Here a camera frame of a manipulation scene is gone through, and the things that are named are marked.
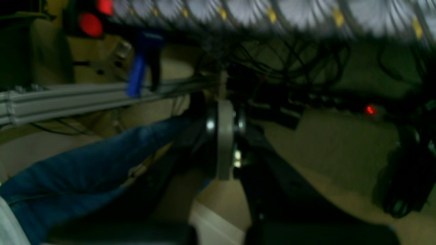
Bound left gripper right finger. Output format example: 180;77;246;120
217;100;399;245

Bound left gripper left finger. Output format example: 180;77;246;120
48;103;218;245

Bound person's leg in jeans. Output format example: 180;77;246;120
1;115;195;245

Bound black power strip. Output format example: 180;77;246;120
250;91;388;120

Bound fan-patterned tablecloth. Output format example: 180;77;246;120
108;0;436;47

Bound blue handled clamp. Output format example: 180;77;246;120
126;29;165;98

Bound grey aluminium frame rail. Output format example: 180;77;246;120
0;76;220;126

